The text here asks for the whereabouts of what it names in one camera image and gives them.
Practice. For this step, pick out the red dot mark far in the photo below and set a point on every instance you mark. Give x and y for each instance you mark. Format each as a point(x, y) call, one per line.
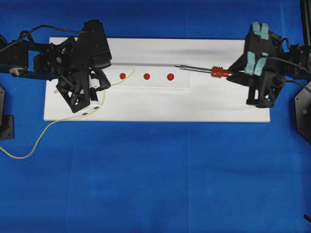
point(170, 76)

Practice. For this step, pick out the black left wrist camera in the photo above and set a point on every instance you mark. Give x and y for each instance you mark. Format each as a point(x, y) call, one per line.
point(92, 47)

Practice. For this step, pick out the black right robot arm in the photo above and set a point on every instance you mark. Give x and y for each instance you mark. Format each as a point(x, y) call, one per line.
point(298, 63)

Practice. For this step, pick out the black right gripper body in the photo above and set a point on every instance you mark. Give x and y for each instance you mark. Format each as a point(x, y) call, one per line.
point(268, 81)

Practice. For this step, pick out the red dot mark middle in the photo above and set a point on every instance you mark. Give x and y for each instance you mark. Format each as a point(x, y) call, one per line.
point(147, 76)

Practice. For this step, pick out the black right gripper finger iron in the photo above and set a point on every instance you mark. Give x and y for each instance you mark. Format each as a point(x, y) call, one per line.
point(243, 68)

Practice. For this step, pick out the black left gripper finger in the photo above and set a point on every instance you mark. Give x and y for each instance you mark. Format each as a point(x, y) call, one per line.
point(76, 91)
point(98, 79)

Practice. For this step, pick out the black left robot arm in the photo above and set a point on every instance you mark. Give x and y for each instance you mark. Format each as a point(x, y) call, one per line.
point(28, 59)

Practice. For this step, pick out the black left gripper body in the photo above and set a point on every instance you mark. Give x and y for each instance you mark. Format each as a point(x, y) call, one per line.
point(54, 60)

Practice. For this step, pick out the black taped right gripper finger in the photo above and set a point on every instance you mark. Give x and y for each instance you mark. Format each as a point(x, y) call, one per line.
point(261, 29)

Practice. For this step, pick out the white foam board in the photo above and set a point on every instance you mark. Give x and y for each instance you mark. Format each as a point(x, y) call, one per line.
point(191, 96)

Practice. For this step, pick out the black stand pole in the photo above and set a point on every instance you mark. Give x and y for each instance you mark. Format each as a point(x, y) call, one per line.
point(305, 8)

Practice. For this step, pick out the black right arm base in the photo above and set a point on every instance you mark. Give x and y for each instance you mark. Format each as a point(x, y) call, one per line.
point(303, 114)

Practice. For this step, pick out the red dot mark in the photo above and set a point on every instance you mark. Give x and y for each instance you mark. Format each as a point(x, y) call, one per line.
point(122, 76)
point(147, 76)
point(170, 76)

